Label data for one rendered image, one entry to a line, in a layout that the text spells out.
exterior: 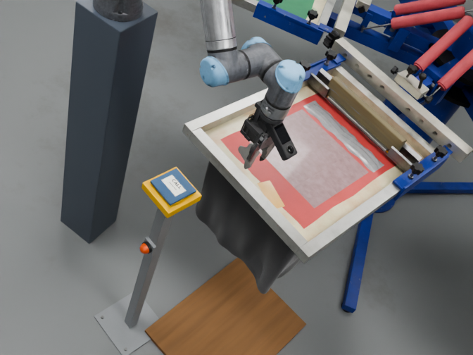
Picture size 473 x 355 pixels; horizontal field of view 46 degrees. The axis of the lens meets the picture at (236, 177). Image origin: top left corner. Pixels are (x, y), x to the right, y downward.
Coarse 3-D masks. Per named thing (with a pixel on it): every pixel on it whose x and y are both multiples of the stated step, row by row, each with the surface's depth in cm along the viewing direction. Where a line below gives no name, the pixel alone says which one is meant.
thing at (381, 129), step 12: (336, 84) 204; (336, 96) 206; (348, 96) 202; (348, 108) 204; (360, 108) 200; (372, 108) 200; (360, 120) 202; (372, 120) 198; (384, 120) 197; (372, 132) 200; (384, 132) 197; (396, 132) 195; (384, 144) 199; (396, 144) 195
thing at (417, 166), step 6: (330, 54) 213; (336, 54) 215; (330, 60) 216; (306, 66) 204; (438, 150) 196; (444, 150) 196; (438, 156) 197; (414, 168) 186; (420, 168) 186; (408, 174) 191; (414, 174) 189
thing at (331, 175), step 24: (336, 144) 198; (288, 168) 184; (312, 168) 187; (336, 168) 190; (360, 168) 194; (384, 168) 197; (288, 192) 177; (312, 192) 180; (336, 192) 183; (312, 216) 174
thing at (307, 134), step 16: (320, 96) 213; (304, 112) 204; (336, 112) 209; (288, 128) 196; (304, 128) 199; (320, 128) 201; (352, 128) 206; (240, 144) 185; (304, 144) 193; (320, 144) 196; (240, 160) 180; (256, 160) 182; (272, 160) 184; (288, 160) 186; (256, 176) 178
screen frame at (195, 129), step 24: (336, 72) 221; (264, 96) 198; (360, 96) 217; (192, 120) 180; (216, 120) 184; (216, 144) 177; (240, 192) 171; (384, 192) 184; (264, 216) 167; (360, 216) 175; (288, 240) 163; (312, 240) 163
